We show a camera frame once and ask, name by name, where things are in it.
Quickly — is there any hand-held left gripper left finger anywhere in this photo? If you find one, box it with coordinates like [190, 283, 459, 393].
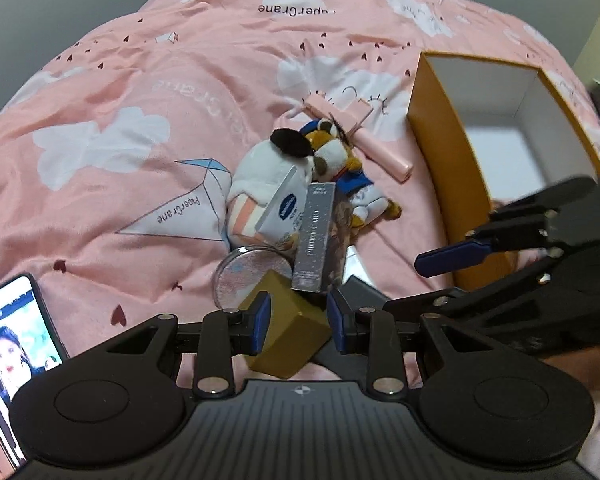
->
[98, 293, 273, 400]

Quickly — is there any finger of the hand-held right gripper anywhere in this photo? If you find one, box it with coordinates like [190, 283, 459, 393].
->
[382, 252, 569, 356]
[414, 176, 600, 279]

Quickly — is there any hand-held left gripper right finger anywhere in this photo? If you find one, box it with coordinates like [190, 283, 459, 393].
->
[326, 287, 504, 399]

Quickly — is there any tan cube box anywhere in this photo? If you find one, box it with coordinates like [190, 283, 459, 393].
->
[239, 269, 332, 380]

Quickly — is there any orange cardboard box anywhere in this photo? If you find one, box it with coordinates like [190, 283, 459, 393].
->
[406, 50, 600, 292]

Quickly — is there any white tube with blue label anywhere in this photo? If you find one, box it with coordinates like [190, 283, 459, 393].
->
[256, 165, 312, 252]

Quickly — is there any round silver compact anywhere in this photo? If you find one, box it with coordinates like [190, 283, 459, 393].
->
[213, 245, 296, 311]

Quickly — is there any clear plastic case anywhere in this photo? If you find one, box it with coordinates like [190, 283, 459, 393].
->
[327, 194, 357, 283]

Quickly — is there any silver rectangular box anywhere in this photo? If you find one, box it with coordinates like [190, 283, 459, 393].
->
[291, 181, 338, 295]

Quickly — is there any white plush toy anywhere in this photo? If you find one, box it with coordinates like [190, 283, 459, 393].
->
[226, 129, 317, 247]

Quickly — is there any pink folding stick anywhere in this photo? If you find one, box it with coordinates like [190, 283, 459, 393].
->
[302, 91, 414, 182]

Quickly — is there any cream cabinet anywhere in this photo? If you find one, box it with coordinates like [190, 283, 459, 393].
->
[573, 0, 600, 86]

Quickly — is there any smartphone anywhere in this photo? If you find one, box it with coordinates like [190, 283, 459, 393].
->
[0, 272, 72, 472]

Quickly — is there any pink printed blanket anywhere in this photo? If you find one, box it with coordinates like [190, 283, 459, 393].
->
[0, 0, 600, 480]

